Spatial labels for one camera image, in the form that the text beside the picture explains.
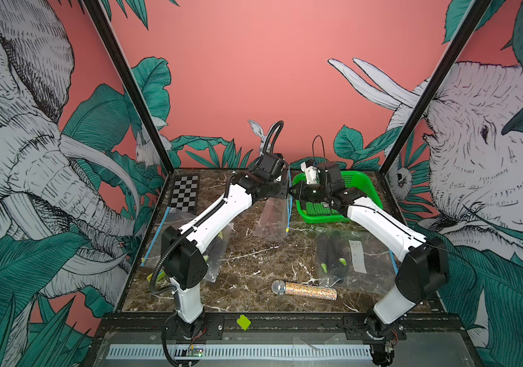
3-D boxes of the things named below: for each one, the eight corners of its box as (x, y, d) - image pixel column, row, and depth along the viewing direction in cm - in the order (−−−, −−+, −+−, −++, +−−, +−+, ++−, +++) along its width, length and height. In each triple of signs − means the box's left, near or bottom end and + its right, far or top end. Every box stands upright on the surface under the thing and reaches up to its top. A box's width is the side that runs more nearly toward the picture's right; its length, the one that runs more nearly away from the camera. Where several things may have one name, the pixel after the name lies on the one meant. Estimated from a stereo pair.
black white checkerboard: (172, 213, 105) (169, 208, 102) (177, 181, 117) (174, 176, 114) (195, 211, 106) (193, 205, 103) (198, 179, 119) (196, 174, 115)
